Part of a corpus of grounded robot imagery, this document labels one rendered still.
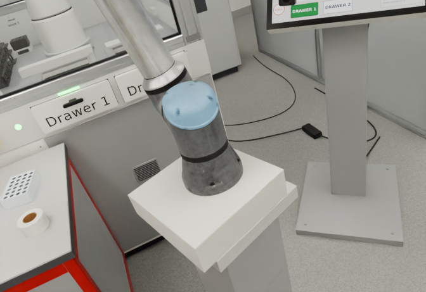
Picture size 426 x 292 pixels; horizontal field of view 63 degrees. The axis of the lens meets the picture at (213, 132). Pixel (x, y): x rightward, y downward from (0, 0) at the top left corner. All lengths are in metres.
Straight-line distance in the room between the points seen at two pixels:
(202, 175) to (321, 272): 0.98
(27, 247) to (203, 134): 0.58
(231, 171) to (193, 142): 0.12
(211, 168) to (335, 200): 1.16
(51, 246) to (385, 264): 1.28
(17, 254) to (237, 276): 0.57
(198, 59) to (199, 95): 0.72
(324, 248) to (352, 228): 0.16
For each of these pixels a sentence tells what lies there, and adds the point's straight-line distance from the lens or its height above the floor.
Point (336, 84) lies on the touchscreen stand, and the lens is 1.52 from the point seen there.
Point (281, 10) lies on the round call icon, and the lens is 1.35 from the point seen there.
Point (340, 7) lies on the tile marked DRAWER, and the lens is 1.31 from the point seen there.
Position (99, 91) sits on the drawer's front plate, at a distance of 1.39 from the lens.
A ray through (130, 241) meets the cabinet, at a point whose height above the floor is 0.12.
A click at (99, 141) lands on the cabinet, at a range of 1.49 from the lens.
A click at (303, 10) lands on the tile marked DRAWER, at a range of 1.33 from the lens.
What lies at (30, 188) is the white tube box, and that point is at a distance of 1.24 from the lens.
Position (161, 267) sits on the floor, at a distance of 1.83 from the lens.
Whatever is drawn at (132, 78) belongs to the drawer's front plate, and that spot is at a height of 0.90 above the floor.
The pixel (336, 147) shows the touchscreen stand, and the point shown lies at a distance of 1.69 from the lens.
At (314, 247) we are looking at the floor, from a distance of 1.74.
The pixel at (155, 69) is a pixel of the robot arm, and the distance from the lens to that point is 0.83.
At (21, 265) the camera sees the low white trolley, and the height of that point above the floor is 0.76.
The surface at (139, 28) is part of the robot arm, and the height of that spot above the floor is 1.20.
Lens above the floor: 1.39
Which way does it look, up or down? 33 degrees down
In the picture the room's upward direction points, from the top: 16 degrees counter-clockwise
